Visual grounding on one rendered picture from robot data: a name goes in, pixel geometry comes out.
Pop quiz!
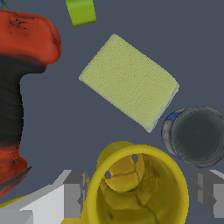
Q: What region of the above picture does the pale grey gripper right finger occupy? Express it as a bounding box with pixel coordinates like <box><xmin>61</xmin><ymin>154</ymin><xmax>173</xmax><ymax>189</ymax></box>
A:
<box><xmin>191</xmin><ymin>169</ymin><xmax>224</xmax><ymax>220</ymax></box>

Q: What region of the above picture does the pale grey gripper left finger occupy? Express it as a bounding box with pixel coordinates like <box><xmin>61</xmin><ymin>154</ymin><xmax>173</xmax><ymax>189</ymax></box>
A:
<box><xmin>0</xmin><ymin>169</ymin><xmax>88</xmax><ymax>224</ymax></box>

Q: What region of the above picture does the blue labelled metal can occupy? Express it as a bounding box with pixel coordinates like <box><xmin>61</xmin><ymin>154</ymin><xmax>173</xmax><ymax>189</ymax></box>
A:
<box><xmin>160</xmin><ymin>106</ymin><xmax>224</xmax><ymax>169</ymax></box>

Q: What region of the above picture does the yellow mug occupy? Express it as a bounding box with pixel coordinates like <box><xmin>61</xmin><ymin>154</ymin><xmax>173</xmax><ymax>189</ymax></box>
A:
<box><xmin>60</xmin><ymin>140</ymin><xmax>190</xmax><ymax>224</ymax></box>

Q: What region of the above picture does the red and black power drill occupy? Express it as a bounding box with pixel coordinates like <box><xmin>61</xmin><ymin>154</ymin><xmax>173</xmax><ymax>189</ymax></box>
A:
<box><xmin>0</xmin><ymin>9</ymin><xmax>63</xmax><ymax>198</ymax></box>

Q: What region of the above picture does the pale yellow-green sponge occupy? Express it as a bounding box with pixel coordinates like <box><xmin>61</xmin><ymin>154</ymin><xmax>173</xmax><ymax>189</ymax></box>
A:
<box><xmin>78</xmin><ymin>32</ymin><xmax>180</xmax><ymax>134</ymax></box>

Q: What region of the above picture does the lime green block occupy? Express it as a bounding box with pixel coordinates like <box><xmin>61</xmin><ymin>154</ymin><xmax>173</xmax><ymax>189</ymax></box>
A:
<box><xmin>65</xmin><ymin>0</ymin><xmax>97</xmax><ymax>28</ymax></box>

